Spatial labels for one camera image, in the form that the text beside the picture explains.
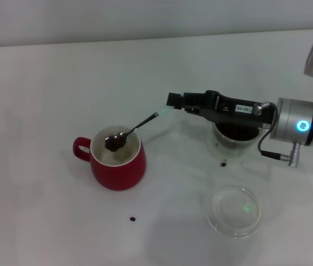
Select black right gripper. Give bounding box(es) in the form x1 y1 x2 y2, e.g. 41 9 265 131
166 89 277 129

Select metal spoon with blue handle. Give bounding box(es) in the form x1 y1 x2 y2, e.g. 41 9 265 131
104 108 174 152

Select small portion of coffee beans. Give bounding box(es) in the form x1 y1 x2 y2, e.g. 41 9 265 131
105 135 127 152

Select red ceramic mug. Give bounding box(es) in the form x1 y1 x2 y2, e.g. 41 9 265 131
72 124 147 191

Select pile of coffee beans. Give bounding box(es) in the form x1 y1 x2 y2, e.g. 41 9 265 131
217 122 260 141

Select clear glass cup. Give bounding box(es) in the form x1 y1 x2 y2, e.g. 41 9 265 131
213 121 268 156

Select clear glass saucer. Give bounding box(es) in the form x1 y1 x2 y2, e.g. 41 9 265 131
205 120 271 165

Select small clear glass dish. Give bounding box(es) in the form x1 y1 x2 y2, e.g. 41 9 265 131
205 185 262 239

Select black cable with silver plug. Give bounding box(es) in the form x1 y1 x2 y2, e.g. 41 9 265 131
253 101 302 167

